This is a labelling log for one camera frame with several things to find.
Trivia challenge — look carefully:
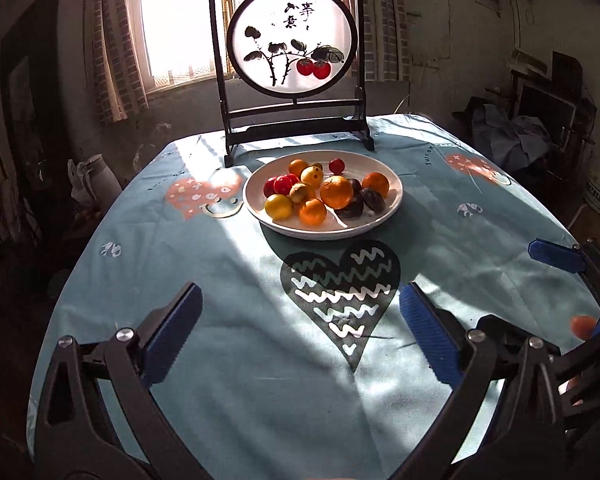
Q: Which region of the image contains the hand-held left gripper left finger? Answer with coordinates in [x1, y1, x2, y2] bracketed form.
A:
[33, 282, 215, 480]

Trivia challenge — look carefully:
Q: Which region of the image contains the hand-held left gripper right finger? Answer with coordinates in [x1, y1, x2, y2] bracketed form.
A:
[389, 282, 567, 480]

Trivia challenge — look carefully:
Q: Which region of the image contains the round orange-yellow fruit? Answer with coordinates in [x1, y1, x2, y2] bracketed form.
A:
[569, 314, 599, 339]
[298, 198, 328, 226]

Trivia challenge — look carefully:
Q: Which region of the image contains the dark wrinkled passion fruit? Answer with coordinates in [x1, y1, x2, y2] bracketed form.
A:
[335, 195, 365, 220]
[358, 187, 387, 213]

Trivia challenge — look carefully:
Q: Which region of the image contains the white oval plate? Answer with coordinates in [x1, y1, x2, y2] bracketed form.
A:
[243, 149, 404, 241]

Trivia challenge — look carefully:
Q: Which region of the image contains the large orange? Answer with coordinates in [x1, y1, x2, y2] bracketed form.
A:
[319, 174, 355, 210]

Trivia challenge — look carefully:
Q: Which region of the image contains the blue printed tablecloth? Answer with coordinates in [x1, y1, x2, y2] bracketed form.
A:
[26, 113, 600, 480]

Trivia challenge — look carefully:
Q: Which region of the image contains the pile of blue clothes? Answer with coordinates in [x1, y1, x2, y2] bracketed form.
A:
[469, 103, 554, 172]

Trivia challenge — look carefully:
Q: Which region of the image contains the black rack with monitor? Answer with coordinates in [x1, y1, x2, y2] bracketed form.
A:
[509, 50, 597, 162]

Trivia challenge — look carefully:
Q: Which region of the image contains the small orange tangerine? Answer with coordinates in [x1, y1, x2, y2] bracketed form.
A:
[362, 171, 391, 199]

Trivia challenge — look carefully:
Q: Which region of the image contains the white kettle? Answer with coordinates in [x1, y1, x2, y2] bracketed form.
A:
[67, 154, 124, 207]

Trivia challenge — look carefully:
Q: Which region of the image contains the checked curtain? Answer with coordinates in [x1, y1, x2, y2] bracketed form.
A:
[344, 0, 412, 84]
[91, 0, 152, 125]

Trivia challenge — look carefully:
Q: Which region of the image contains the black framed painted table screen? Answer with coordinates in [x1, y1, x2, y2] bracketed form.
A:
[208, 0, 376, 169]

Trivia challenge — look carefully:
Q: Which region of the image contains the window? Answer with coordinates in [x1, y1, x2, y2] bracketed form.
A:
[139, 0, 352, 93]

